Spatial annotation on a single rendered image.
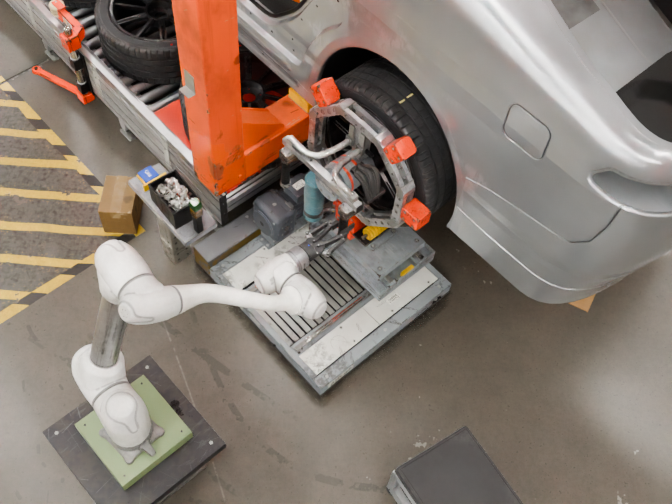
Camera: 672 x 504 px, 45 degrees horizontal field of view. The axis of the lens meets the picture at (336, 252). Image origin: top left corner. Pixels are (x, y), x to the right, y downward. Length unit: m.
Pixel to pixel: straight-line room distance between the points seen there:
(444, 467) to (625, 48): 1.97
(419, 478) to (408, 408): 0.54
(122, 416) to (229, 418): 0.74
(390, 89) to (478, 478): 1.50
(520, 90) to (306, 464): 1.82
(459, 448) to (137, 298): 1.42
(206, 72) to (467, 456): 1.74
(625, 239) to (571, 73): 0.57
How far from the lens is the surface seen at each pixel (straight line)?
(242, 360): 3.70
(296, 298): 2.80
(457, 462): 3.24
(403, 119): 2.99
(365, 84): 3.08
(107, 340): 2.91
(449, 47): 2.70
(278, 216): 3.60
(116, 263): 2.63
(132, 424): 3.01
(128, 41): 4.23
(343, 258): 3.79
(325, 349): 3.65
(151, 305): 2.55
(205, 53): 2.91
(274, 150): 3.59
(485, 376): 3.79
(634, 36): 3.94
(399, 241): 3.79
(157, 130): 3.98
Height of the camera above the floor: 3.36
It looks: 57 degrees down
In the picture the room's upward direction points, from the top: 7 degrees clockwise
